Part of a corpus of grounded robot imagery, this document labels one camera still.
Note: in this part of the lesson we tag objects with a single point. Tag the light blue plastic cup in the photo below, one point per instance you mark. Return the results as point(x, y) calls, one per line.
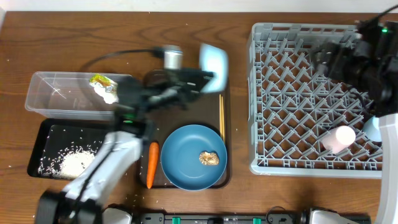
point(371, 129)

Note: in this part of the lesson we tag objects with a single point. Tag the orange carrot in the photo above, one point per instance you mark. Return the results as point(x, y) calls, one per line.
point(153, 157)

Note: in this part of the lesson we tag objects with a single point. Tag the yellow foil snack wrapper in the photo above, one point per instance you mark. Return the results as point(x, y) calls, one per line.
point(104, 83)

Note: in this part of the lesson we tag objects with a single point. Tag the small light blue bowl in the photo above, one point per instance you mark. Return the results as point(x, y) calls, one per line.
point(215, 61)

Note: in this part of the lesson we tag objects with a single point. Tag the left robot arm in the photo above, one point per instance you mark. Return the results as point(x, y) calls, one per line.
point(82, 200)

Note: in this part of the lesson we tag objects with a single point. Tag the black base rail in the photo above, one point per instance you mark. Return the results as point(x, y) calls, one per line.
point(161, 218)

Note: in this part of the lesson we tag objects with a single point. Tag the dark brown serving tray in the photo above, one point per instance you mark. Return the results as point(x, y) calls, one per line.
point(205, 111)

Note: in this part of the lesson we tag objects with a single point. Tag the wooden chopstick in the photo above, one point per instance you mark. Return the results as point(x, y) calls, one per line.
point(224, 121)
point(221, 118)

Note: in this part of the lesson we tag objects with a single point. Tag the black waste tray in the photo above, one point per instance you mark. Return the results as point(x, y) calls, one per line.
point(59, 133)

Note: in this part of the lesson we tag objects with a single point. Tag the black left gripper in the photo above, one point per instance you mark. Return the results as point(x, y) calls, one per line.
point(193, 82)

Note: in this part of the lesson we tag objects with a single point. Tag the grey plastic dishwasher rack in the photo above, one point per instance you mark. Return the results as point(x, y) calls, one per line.
point(292, 106)

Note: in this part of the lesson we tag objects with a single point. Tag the clear plastic bin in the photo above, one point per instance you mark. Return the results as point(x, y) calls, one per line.
point(66, 95)

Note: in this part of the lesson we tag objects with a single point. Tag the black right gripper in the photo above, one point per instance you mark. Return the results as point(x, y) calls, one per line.
point(344, 55)

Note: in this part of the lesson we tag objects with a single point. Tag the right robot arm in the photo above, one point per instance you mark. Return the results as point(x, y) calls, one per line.
point(371, 66)

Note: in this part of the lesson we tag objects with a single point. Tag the brown food scrap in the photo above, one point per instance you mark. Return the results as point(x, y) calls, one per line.
point(209, 158)

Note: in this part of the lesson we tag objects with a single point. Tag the white rice pile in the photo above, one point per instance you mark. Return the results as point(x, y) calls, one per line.
point(67, 163)

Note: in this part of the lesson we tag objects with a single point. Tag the pink plastic cup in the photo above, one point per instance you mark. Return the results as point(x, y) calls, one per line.
point(338, 139)

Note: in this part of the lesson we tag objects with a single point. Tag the dark blue plate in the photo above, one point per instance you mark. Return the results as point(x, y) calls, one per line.
point(180, 157)

